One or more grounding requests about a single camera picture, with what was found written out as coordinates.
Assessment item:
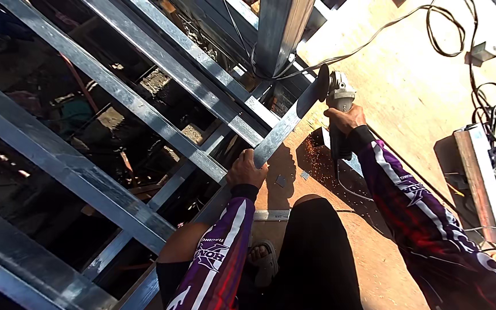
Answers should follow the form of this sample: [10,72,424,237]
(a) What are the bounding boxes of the person's right hand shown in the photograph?
[324,104,367,136]

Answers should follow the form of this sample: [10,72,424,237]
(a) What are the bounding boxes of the person's left hand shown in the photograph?
[226,148,269,190]

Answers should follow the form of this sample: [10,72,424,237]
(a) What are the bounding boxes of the grey angle grinder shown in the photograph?
[317,64,357,161]

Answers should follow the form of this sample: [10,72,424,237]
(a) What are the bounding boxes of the galvanized steel bar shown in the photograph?
[253,69,325,169]

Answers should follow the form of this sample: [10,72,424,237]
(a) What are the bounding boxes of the person's right forearm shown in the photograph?
[347,125,496,310]

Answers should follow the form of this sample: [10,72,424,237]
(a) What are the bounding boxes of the person's left forearm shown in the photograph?
[166,184,259,310]

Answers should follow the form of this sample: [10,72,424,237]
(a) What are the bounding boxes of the steel ruler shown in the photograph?
[253,210,291,222]

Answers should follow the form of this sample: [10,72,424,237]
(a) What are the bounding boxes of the rectangular steel tube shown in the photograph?
[311,127,366,178]

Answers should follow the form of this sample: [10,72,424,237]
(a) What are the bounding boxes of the plywood sheet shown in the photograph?
[248,0,496,310]

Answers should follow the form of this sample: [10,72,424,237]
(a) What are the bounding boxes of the galvanized steel cross beam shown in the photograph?
[82,123,233,281]

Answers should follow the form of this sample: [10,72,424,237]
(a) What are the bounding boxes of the long galvanized steel beam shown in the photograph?
[0,0,228,184]
[127,0,281,128]
[81,0,264,148]

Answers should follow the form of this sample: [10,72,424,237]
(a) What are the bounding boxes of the person's legs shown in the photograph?
[156,194,364,310]

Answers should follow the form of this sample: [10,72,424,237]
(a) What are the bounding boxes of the brown wood and metal piece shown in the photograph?
[453,123,496,247]

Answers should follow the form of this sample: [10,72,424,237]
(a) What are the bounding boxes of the galvanized steel edge beam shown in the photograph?
[119,181,236,310]

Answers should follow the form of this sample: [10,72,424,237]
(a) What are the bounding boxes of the rusty red metal rod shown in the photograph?
[60,53,99,113]

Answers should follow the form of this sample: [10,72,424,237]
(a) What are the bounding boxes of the wide galvanized steel beam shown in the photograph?
[0,70,177,255]
[0,197,119,310]

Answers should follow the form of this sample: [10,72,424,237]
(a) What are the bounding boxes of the long black power cable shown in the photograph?
[250,0,466,81]

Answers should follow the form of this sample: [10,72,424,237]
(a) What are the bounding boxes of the thin grinder cable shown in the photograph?
[335,158,375,202]

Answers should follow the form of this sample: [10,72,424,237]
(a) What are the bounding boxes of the thick upright steel post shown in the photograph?
[254,0,316,79]

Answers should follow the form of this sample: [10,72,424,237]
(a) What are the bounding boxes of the small metal angle bracket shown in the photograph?
[470,41,496,63]

